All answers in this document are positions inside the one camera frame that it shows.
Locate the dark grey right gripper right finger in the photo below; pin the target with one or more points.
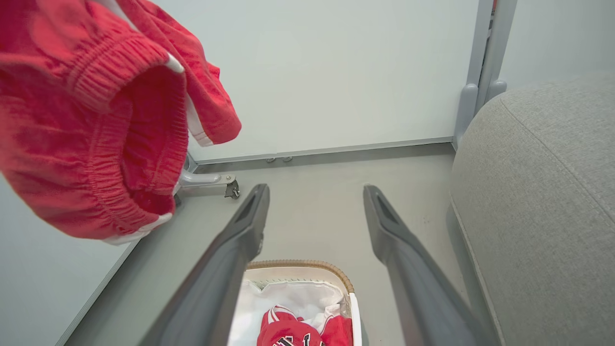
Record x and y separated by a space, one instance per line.
423 298

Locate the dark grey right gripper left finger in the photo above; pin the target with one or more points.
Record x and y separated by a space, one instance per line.
216 278

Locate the red shorts with white trim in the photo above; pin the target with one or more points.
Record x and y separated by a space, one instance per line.
72 120

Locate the white basket with wicker rim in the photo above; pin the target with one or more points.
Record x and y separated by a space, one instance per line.
298 271

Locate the white sheer garment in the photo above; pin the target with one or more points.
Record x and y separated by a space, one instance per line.
293 295

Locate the red jersey with black lettering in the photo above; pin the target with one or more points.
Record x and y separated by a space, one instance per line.
283 331

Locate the metal caster wheel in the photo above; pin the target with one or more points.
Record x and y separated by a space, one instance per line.
206 179

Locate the grey metal partition frame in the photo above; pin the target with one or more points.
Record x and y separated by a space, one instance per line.
483 72

